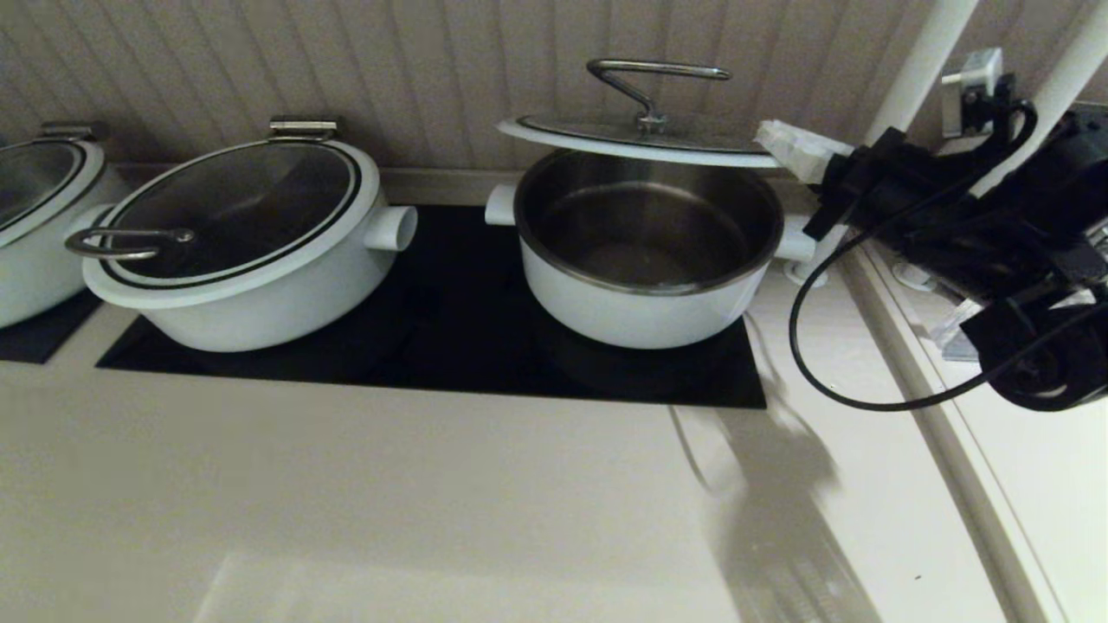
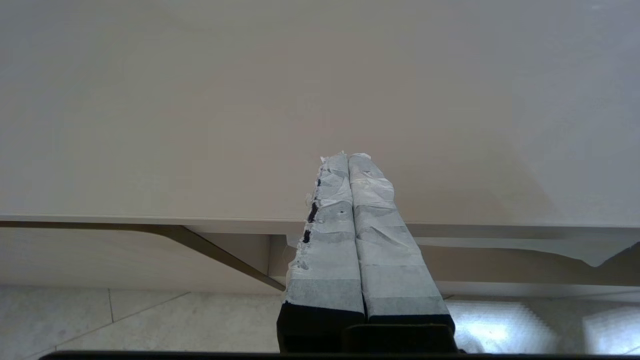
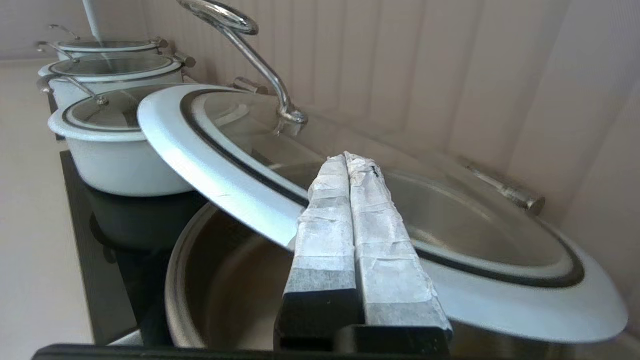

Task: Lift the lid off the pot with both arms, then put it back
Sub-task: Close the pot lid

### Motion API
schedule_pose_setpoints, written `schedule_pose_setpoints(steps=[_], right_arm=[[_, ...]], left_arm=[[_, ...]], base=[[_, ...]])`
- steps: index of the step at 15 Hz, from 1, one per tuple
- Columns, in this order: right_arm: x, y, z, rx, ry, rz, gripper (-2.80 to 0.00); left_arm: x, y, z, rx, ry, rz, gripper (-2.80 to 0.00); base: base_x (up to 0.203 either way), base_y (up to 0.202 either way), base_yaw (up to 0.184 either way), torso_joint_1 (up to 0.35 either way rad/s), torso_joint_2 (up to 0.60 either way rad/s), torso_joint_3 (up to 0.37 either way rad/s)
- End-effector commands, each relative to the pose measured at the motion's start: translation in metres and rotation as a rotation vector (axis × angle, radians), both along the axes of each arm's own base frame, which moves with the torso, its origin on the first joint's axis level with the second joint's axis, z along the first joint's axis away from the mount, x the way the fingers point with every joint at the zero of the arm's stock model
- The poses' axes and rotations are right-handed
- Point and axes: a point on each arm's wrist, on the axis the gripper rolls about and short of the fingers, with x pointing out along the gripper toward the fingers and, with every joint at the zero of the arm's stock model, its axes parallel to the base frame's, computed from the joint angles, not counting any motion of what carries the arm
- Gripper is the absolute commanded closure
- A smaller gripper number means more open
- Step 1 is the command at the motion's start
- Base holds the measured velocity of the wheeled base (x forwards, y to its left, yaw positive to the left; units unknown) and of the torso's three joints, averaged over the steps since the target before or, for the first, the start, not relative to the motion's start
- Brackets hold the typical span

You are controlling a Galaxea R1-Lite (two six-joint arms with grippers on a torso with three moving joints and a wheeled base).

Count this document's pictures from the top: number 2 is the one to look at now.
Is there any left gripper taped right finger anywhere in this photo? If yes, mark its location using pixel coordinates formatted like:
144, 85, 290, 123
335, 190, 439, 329
347, 152, 457, 333

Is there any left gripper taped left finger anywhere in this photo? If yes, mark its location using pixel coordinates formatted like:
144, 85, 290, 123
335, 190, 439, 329
276, 151, 366, 353

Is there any brown diagonal counter brace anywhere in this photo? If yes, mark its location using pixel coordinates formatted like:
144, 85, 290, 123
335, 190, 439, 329
0, 221, 287, 292

